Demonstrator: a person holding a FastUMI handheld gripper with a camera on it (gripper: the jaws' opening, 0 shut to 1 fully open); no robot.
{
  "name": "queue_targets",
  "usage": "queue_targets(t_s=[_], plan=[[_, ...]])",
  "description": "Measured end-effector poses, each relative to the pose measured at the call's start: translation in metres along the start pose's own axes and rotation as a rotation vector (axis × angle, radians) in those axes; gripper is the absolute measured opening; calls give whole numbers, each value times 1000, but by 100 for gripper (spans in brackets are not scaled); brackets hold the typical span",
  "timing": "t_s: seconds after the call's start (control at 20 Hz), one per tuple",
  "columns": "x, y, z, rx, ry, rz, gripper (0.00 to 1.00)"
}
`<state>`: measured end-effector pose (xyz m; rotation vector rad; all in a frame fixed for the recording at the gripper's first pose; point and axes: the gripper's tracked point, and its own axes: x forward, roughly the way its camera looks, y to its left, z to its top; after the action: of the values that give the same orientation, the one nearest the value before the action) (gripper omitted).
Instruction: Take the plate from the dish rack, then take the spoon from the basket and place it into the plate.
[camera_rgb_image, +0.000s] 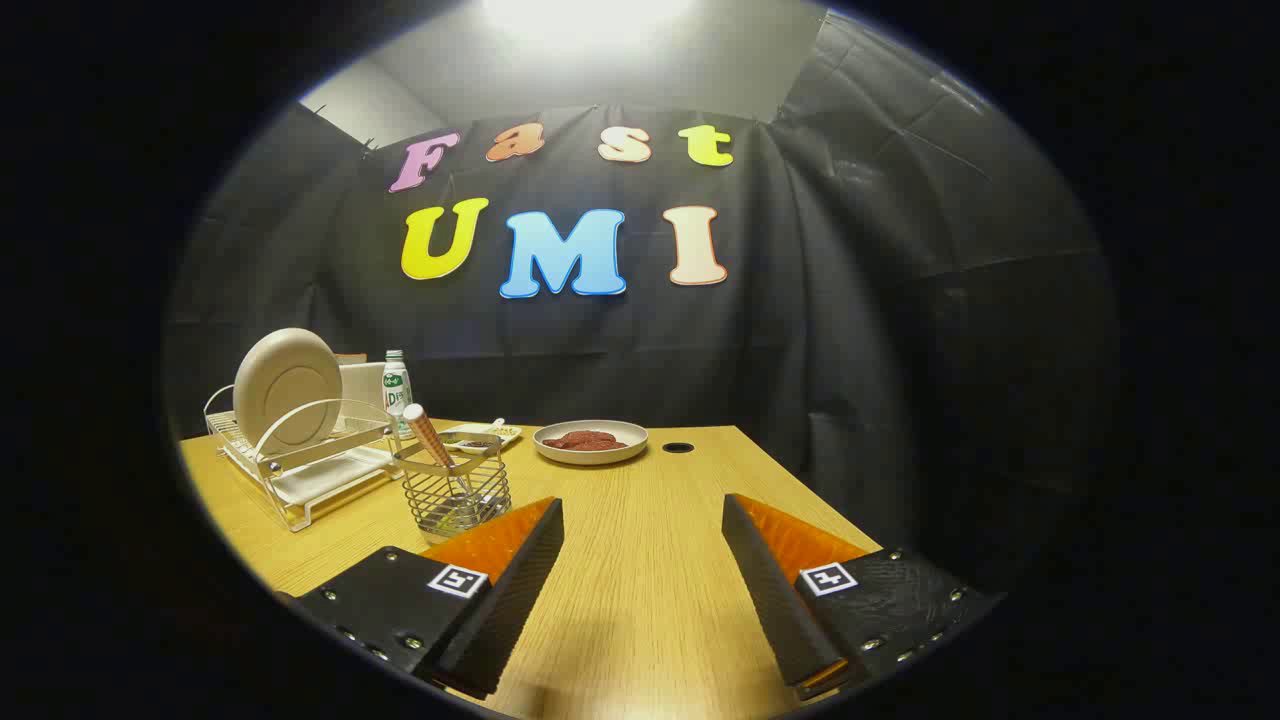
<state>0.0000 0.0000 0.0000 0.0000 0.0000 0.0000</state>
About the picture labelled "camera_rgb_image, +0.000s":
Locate white wire dish rack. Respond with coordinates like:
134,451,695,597
204,385,406,533

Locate beige plate with meat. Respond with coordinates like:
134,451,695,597
533,420,649,466

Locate beige round plate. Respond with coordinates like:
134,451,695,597
233,328,344,456

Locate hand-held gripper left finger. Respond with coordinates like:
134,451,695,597
275,496,565,701

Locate pink striped handle spoon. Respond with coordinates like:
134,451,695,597
403,403,481,526

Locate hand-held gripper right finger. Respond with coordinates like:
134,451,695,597
722,492,1004,703

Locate green label plastic bottle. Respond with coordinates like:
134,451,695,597
383,350,415,441

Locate white divided condiment dish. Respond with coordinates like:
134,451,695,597
440,420,523,456

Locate metal wire basket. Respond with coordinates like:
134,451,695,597
394,432,513,544

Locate white toaster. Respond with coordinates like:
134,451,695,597
338,360,389,413

